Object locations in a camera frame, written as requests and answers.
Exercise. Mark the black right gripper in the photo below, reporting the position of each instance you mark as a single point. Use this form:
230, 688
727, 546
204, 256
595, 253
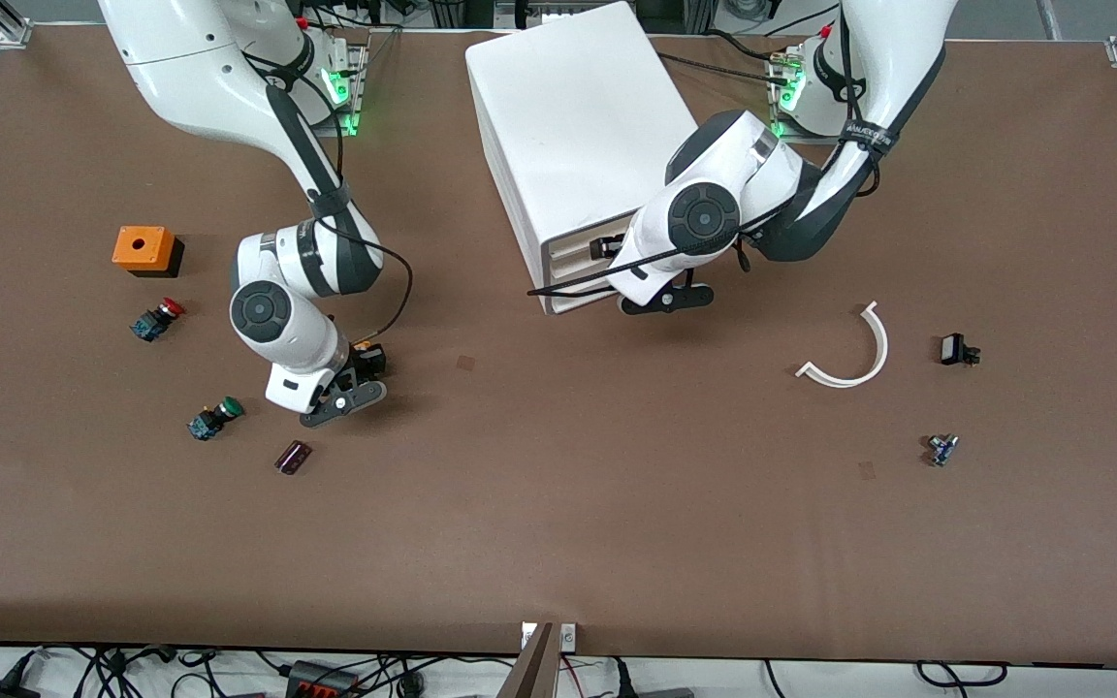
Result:
366, 364

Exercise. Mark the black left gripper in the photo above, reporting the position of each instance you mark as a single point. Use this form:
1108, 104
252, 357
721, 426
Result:
603, 248

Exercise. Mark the white cabinet drawer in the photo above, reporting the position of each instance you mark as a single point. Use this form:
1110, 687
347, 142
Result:
583, 299
573, 242
568, 283
573, 264

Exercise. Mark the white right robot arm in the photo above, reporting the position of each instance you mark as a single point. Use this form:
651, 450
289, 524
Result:
190, 68

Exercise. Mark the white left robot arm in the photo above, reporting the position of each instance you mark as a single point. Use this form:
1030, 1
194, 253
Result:
714, 218

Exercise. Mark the white drawer cabinet housing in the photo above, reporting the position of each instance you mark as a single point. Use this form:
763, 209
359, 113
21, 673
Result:
568, 107

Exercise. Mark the green push button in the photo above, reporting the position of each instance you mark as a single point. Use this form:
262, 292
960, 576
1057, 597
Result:
216, 417

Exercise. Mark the red push button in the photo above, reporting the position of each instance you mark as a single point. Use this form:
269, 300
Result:
157, 318

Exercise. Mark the dark purple small component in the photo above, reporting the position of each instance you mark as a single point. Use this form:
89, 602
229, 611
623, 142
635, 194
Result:
293, 457

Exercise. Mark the white curved plastic strip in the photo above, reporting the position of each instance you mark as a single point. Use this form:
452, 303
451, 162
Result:
877, 349

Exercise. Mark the black orange power strip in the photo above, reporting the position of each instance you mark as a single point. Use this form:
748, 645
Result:
321, 681

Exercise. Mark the small blue metal component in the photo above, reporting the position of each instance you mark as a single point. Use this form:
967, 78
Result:
941, 450

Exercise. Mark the black power plug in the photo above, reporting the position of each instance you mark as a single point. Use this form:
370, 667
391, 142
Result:
1, 689

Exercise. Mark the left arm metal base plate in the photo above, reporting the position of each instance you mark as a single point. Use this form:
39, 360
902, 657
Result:
780, 134

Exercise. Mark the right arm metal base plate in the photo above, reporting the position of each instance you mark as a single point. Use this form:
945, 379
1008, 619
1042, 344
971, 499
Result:
357, 116

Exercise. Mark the orange button enclosure box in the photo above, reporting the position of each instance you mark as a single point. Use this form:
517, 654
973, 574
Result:
140, 246

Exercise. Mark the small white bracket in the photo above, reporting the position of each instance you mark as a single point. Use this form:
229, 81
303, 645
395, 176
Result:
526, 636
568, 636

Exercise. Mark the wooden post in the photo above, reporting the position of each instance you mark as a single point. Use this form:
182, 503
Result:
531, 669

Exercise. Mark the black small switch component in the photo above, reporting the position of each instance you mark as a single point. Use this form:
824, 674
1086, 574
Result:
953, 349

